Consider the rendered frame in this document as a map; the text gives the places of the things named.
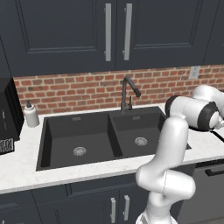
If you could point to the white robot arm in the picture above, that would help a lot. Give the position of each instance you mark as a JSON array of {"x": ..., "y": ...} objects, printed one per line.
[{"x": 172, "y": 145}]

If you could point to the black double sink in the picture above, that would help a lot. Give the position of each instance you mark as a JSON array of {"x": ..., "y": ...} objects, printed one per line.
[{"x": 87, "y": 137}]

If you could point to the black tap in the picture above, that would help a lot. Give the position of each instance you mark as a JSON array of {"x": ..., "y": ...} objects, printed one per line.
[{"x": 124, "y": 96}]

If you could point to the dark false drawer front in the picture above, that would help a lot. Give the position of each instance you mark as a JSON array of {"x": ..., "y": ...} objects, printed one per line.
[{"x": 102, "y": 184}]

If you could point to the white soap dispenser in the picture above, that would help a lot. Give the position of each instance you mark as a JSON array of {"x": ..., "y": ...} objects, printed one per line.
[{"x": 31, "y": 116}]

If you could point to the dark base cupboard door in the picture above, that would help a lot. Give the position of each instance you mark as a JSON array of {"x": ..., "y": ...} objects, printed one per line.
[
  {"x": 135, "y": 207},
  {"x": 84, "y": 208}
]

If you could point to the black countertop appliance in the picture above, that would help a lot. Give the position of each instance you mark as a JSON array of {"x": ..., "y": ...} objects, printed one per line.
[{"x": 8, "y": 110}]

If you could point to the black patterned small item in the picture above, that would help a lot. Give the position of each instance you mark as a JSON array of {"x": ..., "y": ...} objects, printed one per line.
[{"x": 6, "y": 145}]

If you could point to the grey wall socket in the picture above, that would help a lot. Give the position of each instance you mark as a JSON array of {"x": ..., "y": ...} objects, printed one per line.
[{"x": 194, "y": 72}]

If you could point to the dark wide wall cupboard door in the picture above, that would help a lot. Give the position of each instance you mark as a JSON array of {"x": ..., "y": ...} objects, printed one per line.
[{"x": 61, "y": 32}]

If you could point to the dark narrow wall cupboard door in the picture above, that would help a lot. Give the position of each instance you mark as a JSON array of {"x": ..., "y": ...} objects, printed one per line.
[{"x": 215, "y": 35}]

